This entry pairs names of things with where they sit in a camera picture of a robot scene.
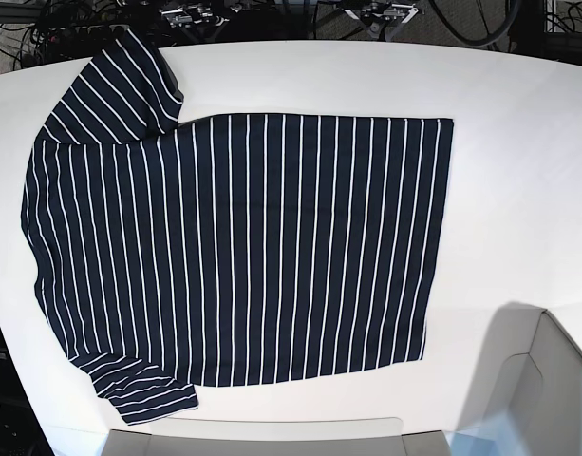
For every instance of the navy white striped T-shirt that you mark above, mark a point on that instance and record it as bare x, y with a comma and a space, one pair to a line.
234, 250

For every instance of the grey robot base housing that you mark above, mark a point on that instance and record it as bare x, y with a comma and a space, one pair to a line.
507, 382

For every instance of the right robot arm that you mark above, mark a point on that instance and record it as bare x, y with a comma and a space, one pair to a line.
191, 15

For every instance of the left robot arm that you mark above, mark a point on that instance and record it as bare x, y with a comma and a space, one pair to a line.
380, 20

